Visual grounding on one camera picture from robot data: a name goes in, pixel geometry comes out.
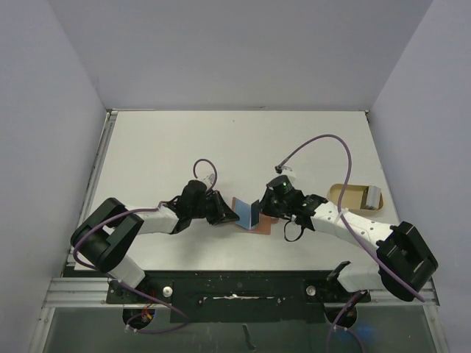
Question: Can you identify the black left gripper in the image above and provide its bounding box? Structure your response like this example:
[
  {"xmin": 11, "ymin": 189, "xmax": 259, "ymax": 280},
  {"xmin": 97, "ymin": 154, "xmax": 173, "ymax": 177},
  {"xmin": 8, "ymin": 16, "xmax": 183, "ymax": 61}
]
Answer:
[{"xmin": 190, "ymin": 190, "xmax": 239, "ymax": 225}]

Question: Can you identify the black credit card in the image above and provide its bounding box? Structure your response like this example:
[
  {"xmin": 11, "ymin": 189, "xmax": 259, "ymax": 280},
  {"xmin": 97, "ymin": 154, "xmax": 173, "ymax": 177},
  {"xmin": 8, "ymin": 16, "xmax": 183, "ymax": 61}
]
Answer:
[{"xmin": 249, "ymin": 200, "xmax": 260, "ymax": 230}]

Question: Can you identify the brown leather card holder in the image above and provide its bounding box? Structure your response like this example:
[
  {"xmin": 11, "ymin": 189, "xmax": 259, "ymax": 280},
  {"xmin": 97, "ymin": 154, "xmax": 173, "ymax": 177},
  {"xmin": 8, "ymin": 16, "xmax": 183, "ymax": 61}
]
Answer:
[{"xmin": 231, "ymin": 197, "xmax": 279, "ymax": 235}]

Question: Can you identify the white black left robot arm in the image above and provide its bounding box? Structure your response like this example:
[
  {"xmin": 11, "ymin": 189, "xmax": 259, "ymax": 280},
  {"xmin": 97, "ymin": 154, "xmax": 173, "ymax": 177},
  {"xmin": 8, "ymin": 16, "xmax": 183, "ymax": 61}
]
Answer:
[{"xmin": 71, "ymin": 179, "xmax": 239, "ymax": 302}]

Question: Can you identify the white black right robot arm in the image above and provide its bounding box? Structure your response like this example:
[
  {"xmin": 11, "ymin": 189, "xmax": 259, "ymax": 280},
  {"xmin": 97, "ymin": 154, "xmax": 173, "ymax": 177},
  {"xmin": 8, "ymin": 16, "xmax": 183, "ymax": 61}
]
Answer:
[{"xmin": 260, "ymin": 175, "xmax": 439, "ymax": 302}]

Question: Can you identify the grey credit card stack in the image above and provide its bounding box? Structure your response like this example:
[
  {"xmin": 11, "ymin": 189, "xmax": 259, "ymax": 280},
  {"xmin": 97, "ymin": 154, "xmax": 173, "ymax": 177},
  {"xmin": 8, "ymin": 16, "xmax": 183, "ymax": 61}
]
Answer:
[{"xmin": 364, "ymin": 185, "xmax": 381, "ymax": 210}]

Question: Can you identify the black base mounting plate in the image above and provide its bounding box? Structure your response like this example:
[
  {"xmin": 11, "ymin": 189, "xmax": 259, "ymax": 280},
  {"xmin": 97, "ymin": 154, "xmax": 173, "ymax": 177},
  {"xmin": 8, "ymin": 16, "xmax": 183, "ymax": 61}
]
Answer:
[{"xmin": 106, "ymin": 270, "xmax": 371, "ymax": 324}]

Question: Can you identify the beige oval tray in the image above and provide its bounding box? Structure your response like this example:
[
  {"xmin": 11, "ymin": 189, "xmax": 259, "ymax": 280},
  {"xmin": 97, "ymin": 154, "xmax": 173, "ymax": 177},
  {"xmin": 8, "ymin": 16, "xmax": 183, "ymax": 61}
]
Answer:
[{"xmin": 341, "ymin": 184, "xmax": 383, "ymax": 215}]

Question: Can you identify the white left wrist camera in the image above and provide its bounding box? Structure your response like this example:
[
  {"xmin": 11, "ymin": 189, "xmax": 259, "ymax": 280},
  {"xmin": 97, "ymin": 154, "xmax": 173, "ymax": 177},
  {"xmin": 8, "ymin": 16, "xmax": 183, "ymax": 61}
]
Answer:
[{"xmin": 201, "ymin": 173, "xmax": 216, "ymax": 188}]

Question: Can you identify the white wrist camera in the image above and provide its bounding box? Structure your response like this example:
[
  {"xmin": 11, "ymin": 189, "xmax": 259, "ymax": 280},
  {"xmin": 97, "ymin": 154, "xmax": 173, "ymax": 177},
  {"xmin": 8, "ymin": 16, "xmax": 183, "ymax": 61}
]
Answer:
[
  {"xmin": 280, "ymin": 166, "xmax": 297, "ymax": 183},
  {"xmin": 201, "ymin": 173, "xmax": 216, "ymax": 188}
]

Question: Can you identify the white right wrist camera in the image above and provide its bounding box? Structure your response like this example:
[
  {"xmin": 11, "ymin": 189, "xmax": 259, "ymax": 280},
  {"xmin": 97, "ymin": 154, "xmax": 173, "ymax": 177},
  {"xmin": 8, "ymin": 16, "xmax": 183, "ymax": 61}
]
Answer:
[{"xmin": 280, "ymin": 166, "xmax": 297, "ymax": 183}]

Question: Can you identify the aluminium left side rail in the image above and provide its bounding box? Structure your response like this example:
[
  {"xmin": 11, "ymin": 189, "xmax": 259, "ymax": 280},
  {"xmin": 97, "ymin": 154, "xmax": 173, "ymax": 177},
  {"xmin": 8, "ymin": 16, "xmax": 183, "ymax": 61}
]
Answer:
[{"xmin": 78, "ymin": 110, "xmax": 118, "ymax": 225}]

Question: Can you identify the aluminium rail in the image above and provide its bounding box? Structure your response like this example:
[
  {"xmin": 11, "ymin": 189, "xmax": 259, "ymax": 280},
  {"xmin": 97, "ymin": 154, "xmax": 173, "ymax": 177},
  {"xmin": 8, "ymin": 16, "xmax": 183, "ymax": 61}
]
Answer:
[
  {"xmin": 42, "ymin": 277, "xmax": 439, "ymax": 308},
  {"xmin": 78, "ymin": 110, "xmax": 118, "ymax": 225}
]

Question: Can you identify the aluminium front rail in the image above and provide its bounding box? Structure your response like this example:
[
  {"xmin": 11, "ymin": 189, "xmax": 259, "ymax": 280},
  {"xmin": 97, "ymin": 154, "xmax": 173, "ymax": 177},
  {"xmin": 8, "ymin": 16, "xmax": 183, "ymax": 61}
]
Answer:
[{"xmin": 42, "ymin": 277, "xmax": 439, "ymax": 308}]

